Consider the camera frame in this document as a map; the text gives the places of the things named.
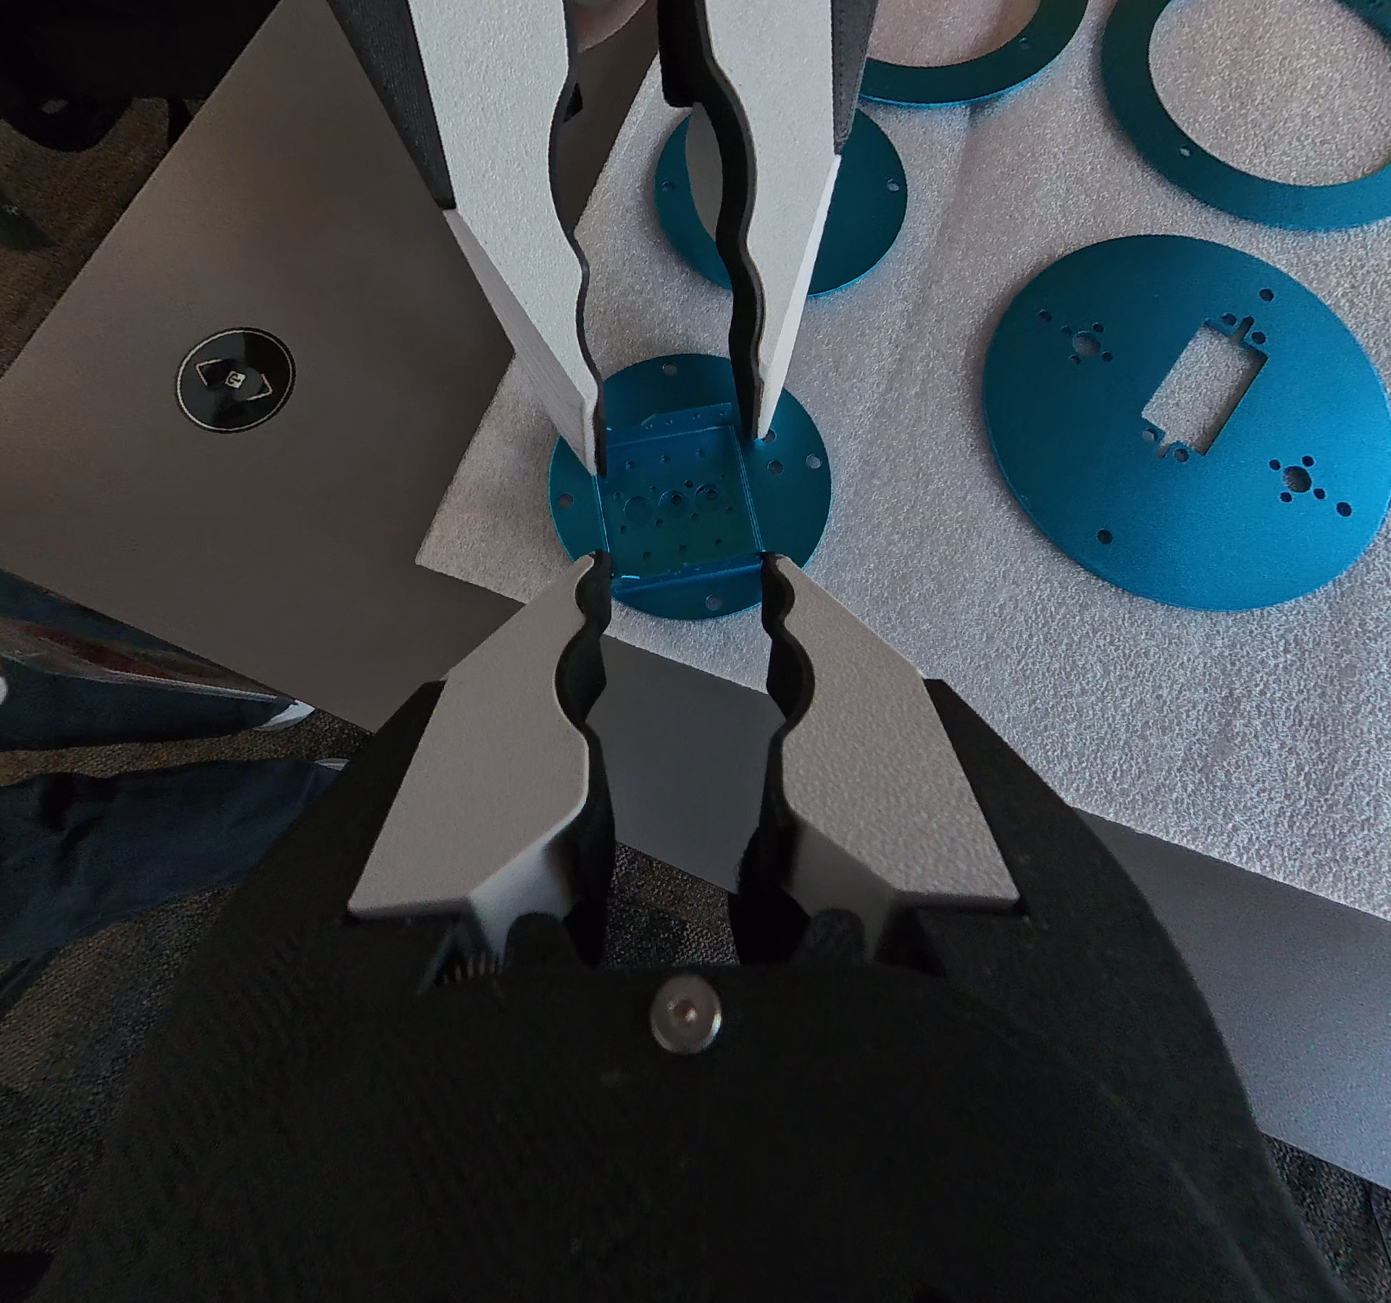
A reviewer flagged round black desk control panel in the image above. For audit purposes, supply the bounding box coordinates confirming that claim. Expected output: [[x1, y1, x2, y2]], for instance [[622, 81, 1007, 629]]
[[178, 325, 298, 434]]

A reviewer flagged person's left hand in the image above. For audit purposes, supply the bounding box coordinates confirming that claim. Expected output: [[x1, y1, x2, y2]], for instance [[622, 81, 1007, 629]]
[[573, 0, 668, 53]]

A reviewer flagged large blue disc rectangular cutout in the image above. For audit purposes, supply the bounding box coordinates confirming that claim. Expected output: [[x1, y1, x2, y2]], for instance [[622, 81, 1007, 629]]
[[981, 236, 1391, 604]]

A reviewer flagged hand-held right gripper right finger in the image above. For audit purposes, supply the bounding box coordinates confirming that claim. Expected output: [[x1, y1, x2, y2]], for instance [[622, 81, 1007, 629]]
[[735, 553, 1025, 958]]

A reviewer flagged grey desk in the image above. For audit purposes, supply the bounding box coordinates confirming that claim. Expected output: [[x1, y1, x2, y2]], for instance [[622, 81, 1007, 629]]
[[0, 0, 1391, 1180]]

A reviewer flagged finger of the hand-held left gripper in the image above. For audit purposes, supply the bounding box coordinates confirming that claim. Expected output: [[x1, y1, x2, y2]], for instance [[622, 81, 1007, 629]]
[[658, 0, 851, 448], [388, 0, 607, 479]]

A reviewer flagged white foam sheet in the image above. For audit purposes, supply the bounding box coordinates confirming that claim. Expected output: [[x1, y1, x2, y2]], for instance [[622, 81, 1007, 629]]
[[418, 0, 1391, 919]]

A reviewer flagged small blue metal disc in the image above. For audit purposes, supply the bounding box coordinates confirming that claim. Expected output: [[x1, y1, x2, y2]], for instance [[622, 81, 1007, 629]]
[[549, 354, 835, 622]]

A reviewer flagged blue metal bracket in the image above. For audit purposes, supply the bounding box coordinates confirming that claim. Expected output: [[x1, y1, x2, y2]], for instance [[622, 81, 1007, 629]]
[[597, 401, 775, 595]]

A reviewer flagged blue metal ring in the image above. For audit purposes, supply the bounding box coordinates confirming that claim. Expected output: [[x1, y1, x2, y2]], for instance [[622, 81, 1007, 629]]
[[858, 0, 1090, 110], [1102, 0, 1391, 233]]

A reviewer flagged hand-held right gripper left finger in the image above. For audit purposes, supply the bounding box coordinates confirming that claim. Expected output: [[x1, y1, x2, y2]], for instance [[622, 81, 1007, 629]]
[[348, 553, 613, 962]]

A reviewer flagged medium blue metal disc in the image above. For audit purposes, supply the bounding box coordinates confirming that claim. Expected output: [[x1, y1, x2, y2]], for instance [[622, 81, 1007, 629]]
[[655, 103, 909, 295]]

